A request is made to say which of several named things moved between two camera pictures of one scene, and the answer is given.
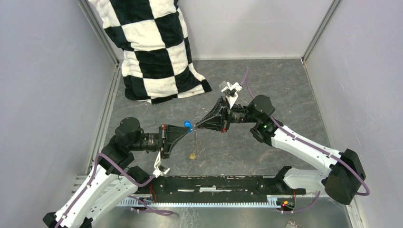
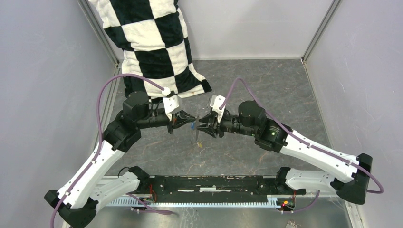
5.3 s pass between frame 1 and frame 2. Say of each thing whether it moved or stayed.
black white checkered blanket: stayed
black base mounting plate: stayed
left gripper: moved
